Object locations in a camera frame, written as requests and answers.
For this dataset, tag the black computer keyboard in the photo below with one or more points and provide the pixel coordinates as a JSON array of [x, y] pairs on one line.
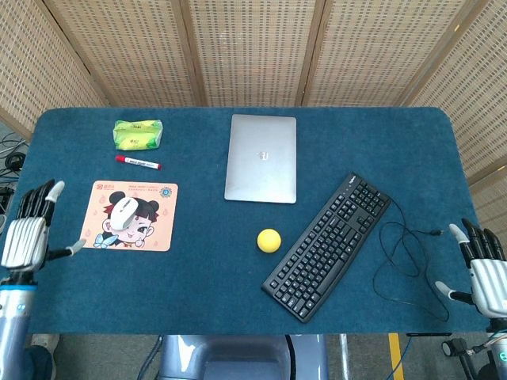
[[325, 249]]

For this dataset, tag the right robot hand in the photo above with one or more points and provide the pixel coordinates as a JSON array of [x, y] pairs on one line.
[[489, 285]]

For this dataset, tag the red capped whiteboard marker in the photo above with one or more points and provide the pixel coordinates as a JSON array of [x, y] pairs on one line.
[[138, 162]]

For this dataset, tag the grey closed laptop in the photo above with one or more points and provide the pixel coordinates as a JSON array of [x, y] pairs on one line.
[[261, 158]]

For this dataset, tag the green tissue pack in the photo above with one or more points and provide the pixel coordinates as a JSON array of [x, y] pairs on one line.
[[138, 135]]

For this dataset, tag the cartoon girl mouse pad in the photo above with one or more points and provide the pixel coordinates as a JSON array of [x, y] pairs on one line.
[[162, 233]]

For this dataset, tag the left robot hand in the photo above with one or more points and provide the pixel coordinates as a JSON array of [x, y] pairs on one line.
[[25, 241]]

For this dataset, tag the woven folding screen panel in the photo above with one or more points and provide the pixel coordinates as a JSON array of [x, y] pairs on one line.
[[31, 71], [253, 51], [475, 99], [130, 51], [380, 51]]

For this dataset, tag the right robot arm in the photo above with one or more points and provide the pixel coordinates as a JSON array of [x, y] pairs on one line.
[[497, 352]]

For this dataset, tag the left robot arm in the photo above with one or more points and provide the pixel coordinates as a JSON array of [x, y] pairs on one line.
[[14, 324]]

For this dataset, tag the white computer mouse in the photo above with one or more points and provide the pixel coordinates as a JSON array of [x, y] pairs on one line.
[[123, 213]]

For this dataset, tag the blue grey robot torso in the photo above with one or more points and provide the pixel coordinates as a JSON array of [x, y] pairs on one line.
[[237, 356]]

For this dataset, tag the yellow foam ball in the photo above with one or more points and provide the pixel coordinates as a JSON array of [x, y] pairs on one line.
[[269, 240]]

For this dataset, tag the blue table cloth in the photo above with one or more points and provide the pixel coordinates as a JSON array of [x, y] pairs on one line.
[[206, 285]]

